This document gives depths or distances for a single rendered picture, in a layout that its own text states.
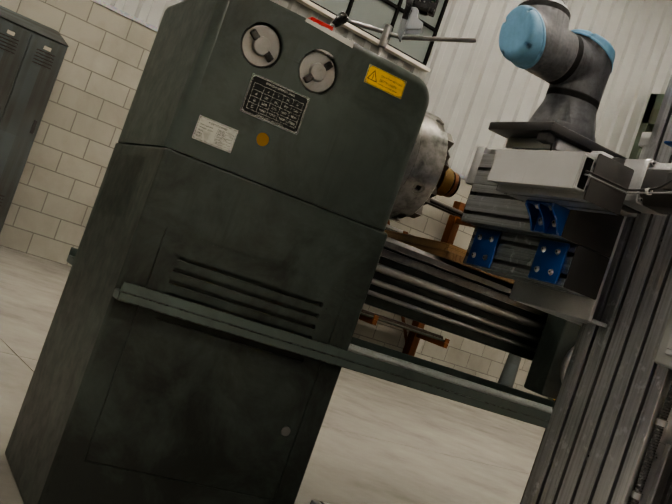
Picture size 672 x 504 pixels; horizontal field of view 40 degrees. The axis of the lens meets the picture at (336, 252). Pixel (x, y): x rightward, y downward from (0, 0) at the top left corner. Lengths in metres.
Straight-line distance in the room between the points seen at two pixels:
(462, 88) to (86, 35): 4.61
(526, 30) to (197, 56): 0.71
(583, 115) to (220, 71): 0.79
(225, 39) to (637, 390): 1.13
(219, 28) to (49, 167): 6.95
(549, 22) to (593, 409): 0.79
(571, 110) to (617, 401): 0.61
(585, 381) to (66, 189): 7.47
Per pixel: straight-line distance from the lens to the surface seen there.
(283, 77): 2.14
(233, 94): 2.10
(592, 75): 2.07
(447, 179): 2.62
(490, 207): 2.07
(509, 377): 11.34
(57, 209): 9.04
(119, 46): 9.16
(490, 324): 2.61
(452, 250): 2.48
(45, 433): 2.25
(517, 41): 1.99
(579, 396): 1.98
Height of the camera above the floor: 0.71
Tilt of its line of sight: 2 degrees up
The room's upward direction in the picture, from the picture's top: 19 degrees clockwise
